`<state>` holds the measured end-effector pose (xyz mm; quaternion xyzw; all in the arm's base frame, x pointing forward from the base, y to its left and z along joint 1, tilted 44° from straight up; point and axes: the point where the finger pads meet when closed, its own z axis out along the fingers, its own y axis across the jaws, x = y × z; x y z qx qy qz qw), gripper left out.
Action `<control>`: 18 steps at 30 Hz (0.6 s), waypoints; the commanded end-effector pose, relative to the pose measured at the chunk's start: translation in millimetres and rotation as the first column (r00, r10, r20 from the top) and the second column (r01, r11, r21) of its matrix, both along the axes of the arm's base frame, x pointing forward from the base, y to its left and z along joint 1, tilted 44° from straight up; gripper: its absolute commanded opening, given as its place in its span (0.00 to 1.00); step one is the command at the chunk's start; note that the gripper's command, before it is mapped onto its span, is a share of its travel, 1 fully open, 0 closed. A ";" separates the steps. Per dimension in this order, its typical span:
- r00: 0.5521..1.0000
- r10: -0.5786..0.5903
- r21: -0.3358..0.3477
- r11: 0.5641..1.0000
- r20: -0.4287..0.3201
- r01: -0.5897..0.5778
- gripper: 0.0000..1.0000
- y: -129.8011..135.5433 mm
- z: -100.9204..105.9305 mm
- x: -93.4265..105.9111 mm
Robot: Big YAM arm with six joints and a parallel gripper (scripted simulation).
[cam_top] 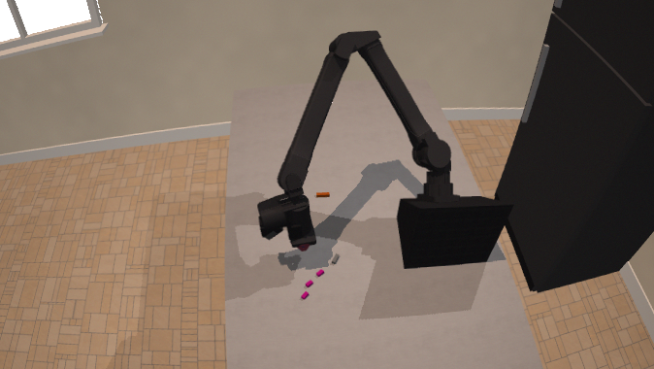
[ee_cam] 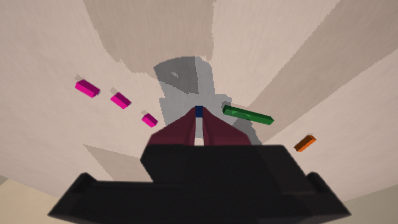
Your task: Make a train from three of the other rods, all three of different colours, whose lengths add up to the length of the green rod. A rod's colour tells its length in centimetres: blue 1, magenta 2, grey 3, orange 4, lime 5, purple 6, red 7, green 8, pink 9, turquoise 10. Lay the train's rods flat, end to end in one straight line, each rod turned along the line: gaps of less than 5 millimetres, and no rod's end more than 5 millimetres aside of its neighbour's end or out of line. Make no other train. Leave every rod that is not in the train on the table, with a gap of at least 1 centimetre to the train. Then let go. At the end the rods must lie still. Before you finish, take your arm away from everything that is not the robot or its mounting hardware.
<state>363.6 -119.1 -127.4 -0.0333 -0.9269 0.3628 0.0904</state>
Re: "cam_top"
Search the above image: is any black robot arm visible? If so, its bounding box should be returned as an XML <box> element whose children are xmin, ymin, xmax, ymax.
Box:
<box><xmin>257</xmin><ymin>31</ymin><xmax>460</xmax><ymax>240</ymax></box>

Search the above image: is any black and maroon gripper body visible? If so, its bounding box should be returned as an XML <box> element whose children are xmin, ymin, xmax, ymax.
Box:
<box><xmin>289</xmin><ymin>216</ymin><xmax>316</xmax><ymax>248</ymax></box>

